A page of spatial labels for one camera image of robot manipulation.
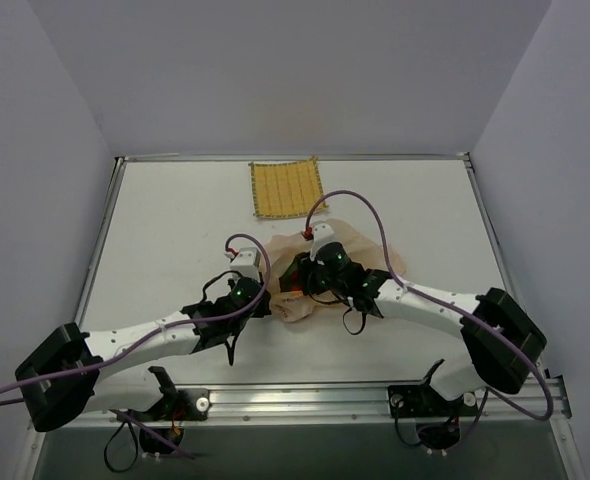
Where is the translucent banana print plastic bag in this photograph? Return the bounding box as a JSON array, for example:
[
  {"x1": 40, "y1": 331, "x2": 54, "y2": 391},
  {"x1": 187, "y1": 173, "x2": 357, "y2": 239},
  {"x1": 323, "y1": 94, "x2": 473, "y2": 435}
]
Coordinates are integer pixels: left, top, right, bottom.
[{"x1": 264, "y1": 218, "x2": 387, "y2": 323}]

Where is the fake strawberry bunch with leaves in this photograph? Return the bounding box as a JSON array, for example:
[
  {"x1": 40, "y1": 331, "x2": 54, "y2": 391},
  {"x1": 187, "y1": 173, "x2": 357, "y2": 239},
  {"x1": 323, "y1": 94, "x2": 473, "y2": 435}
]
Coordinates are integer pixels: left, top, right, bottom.
[{"x1": 279, "y1": 257, "x2": 302, "y2": 293}]

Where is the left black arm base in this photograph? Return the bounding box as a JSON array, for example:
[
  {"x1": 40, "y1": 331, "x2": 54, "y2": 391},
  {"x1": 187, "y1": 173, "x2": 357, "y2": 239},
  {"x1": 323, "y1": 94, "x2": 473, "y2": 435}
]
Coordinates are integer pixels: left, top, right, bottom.
[{"x1": 112, "y1": 366, "x2": 210, "y2": 460}]

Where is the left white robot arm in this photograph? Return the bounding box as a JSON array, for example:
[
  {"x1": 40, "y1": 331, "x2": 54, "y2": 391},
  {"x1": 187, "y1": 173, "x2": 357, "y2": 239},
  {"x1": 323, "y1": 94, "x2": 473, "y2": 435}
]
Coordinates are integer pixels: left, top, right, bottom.
[{"x1": 15, "y1": 270, "x2": 270, "y2": 432}]

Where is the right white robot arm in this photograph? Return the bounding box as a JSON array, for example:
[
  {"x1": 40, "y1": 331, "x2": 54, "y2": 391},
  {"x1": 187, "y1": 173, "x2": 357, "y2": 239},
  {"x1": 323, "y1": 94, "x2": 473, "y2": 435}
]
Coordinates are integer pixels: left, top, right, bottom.
[{"x1": 279, "y1": 242, "x2": 547, "y2": 413}]

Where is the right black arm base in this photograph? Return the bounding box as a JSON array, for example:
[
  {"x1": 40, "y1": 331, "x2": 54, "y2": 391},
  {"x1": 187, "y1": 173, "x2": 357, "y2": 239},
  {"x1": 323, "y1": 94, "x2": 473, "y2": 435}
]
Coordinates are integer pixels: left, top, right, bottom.
[{"x1": 387, "y1": 359, "x2": 489, "y2": 458}]

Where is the yellow woven mat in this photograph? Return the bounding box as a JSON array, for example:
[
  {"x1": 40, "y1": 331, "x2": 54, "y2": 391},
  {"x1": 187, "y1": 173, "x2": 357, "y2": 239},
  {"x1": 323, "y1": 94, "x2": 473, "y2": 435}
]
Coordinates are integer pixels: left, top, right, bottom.
[{"x1": 248, "y1": 156, "x2": 327, "y2": 220}]

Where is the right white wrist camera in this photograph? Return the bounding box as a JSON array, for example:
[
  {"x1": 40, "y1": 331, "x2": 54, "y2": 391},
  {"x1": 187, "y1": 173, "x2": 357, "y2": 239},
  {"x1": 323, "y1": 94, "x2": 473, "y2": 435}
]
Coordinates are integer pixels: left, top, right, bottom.
[{"x1": 302, "y1": 222, "x2": 336, "y2": 258}]

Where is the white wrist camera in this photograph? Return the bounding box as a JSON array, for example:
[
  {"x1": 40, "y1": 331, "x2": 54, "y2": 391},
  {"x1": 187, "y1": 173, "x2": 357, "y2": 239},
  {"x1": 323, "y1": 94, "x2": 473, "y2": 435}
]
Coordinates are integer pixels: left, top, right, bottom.
[
  {"x1": 302, "y1": 222, "x2": 336, "y2": 258},
  {"x1": 225, "y1": 247, "x2": 260, "y2": 281}
]

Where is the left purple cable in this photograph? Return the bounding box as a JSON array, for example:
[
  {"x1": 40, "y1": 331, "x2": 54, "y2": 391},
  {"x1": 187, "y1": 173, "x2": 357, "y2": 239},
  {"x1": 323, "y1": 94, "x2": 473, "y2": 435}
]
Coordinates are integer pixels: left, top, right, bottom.
[{"x1": 0, "y1": 233, "x2": 274, "y2": 459}]

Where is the purple cable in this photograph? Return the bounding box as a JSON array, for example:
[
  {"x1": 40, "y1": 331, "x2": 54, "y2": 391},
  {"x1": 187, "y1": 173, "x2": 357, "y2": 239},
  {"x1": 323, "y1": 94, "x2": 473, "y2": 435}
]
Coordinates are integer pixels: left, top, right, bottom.
[
  {"x1": 0, "y1": 233, "x2": 274, "y2": 459},
  {"x1": 307, "y1": 190, "x2": 556, "y2": 421}
]

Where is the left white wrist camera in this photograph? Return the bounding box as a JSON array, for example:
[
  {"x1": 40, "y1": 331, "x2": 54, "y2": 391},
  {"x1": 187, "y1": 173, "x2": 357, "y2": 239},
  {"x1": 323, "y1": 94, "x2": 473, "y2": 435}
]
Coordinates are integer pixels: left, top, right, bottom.
[{"x1": 225, "y1": 247, "x2": 260, "y2": 281}]

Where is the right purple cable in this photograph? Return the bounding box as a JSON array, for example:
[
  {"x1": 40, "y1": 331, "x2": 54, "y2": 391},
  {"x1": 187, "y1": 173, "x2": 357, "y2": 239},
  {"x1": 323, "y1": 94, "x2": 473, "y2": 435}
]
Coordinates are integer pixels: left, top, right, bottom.
[{"x1": 307, "y1": 190, "x2": 556, "y2": 421}]

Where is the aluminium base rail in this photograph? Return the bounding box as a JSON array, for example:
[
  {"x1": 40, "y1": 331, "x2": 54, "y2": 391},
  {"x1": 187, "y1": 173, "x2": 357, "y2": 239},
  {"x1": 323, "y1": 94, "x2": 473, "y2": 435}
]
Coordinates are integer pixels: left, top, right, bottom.
[{"x1": 29, "y1": 377, "x2": 571, "y2": 426}]

